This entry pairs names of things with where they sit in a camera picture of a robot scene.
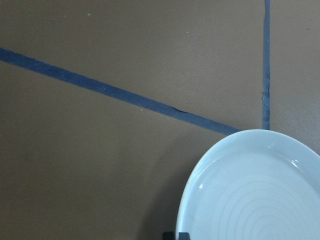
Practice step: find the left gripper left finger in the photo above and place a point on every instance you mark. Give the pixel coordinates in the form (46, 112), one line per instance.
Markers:
(168, 235)

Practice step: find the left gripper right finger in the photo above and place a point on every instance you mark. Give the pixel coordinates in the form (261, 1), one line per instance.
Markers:
(183, 236)

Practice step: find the light blue plate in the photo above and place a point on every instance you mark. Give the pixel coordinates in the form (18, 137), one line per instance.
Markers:
(253, 185)

